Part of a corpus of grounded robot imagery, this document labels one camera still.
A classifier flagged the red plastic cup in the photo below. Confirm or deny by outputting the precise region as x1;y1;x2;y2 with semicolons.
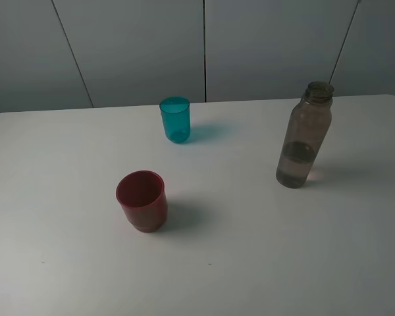
116;171;168;233

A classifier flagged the teal translucent plastic cup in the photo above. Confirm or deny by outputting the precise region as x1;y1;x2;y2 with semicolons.
159;97;191;144

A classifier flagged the brown translucent water bottle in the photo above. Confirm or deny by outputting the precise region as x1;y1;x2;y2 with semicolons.
276;81;334;189

